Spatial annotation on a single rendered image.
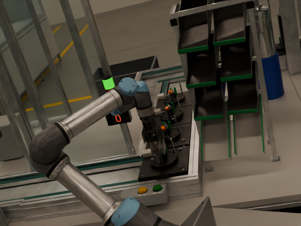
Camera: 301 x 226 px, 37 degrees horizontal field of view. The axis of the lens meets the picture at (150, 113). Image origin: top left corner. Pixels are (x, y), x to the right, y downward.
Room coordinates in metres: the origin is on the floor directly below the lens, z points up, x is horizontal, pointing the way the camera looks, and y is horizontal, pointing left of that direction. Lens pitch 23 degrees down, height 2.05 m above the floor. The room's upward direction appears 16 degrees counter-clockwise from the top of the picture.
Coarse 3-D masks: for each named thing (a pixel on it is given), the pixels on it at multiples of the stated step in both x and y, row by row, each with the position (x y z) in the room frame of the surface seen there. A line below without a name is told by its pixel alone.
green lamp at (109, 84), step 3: (111, 78) 2.07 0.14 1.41; (105, 81) 2.07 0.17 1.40; (108, 81) 2.06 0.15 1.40; (111, 81) 2.07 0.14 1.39; (105, 84) 2.07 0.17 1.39; (108, 84) 2.06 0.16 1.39; (111, 84) 2.07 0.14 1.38; (105, 87) 2.07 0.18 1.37; (108, 87) 2.06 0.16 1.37; (111, 87) 2.07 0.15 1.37
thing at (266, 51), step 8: (256, 0) 2.56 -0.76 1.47; (256, 8) 2.55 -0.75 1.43; (264, 8) 2.54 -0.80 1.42; (256, 16) 2.51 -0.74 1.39; (264, 16) 2.51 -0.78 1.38; (256, 24) 2.52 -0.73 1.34; (264, 24) 2.51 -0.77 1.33; (264, 32) 2.51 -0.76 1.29; (272, 32) 2.53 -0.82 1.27; (264, 40) 2.51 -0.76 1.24; (272, 40) 2.52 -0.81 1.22; (264, 48) 2.51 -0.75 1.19; (272, 48) 2.51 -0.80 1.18; (264, 56) 2.51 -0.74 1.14
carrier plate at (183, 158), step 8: (152, 152) 2.05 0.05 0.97; (176, 152) 1.98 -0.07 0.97; (184, 152) 1.96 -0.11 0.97; (144, 160) 2.00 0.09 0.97; (184, 160) 1.89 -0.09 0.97; (144, 168) 1.92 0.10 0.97; (152, 168) 1.90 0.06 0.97; (168, 168) 1.86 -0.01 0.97; (176, 168) 1.84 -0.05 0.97; (184, 168) 1.82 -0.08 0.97; (144, 176) 1.85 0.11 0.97; (152, 176) 1.83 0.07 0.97
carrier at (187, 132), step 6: (174, 126) 2.28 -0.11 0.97; (180, 126) 2.26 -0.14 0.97; (186, 126) 2.24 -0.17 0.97; (168, 132) 2.17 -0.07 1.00; (174, 132) 2.17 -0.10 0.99; (180, 132) 2.16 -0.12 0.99; (186, 132) 2.17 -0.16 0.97; (168, 138) 2.12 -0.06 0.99; (174, 138) 2.11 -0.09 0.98; (180, 138) 2.12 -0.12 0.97; (186, 138) 2.10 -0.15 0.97; (168, 144) 2.09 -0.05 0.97; (174, 144) 2.07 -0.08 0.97; (180, 144) 2.06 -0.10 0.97; (186, 144) 2.04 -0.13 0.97
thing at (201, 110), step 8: (200, 88) 1.98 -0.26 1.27; (208, 88) 1.95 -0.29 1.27; (216, 88) 1.93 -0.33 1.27; (224, 88) 1.90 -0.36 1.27; (200, 96) 1.93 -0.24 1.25; (208, 96) 1.91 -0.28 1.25; (216, 96) 1.89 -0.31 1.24; (224, 96) 1.87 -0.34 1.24; (200, 104) 1.89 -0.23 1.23; (208, 104) 1.87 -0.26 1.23; (216, 104) 1.85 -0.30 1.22; (200, 112) 1.85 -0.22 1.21; (208, 112) 1.83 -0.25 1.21; (216, 112) 1.81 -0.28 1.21; (200, 120) 1.81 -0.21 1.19
